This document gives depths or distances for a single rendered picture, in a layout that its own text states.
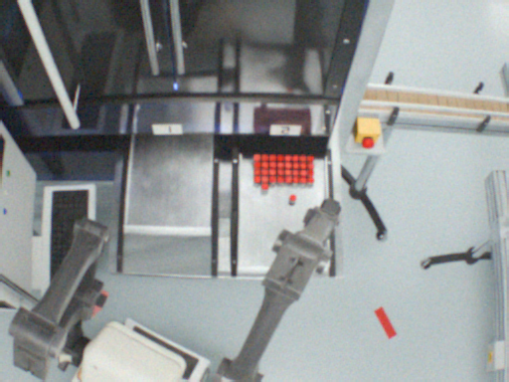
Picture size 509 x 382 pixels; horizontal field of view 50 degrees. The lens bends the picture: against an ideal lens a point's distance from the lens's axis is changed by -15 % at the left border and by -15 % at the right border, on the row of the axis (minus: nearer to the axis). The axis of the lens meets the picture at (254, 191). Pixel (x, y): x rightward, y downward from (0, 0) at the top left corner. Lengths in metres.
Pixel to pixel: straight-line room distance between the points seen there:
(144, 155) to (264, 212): 0.41
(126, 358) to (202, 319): 1.41
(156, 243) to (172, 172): 0.23
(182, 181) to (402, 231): 1.28
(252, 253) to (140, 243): 0.33
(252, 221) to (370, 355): 1.09
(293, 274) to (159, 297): 1.62
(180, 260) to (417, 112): 0.89
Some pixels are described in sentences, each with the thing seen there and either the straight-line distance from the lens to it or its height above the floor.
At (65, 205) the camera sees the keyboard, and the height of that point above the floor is 0.83.
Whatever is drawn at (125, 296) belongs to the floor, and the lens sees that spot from 2.75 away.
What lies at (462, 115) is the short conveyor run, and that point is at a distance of 2.12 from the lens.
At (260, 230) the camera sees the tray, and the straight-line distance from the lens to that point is 1.87.
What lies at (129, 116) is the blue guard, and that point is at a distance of 1.79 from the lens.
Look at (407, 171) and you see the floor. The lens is 3.00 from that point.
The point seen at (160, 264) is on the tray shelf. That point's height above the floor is 0.88.
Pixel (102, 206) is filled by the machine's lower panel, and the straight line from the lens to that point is 2.53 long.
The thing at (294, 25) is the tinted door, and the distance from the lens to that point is 1.39.
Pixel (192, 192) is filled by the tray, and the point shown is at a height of 0.88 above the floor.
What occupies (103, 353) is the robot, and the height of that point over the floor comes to 1.38.
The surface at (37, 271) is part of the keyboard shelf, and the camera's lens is 2.02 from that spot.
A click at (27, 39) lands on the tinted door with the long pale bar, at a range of 1.49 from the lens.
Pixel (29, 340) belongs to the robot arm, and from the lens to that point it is 1.12.
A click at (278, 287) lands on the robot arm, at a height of 1.54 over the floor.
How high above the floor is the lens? 2.66
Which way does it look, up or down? 69 degrees down
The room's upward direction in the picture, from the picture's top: 5 degrees clockwise
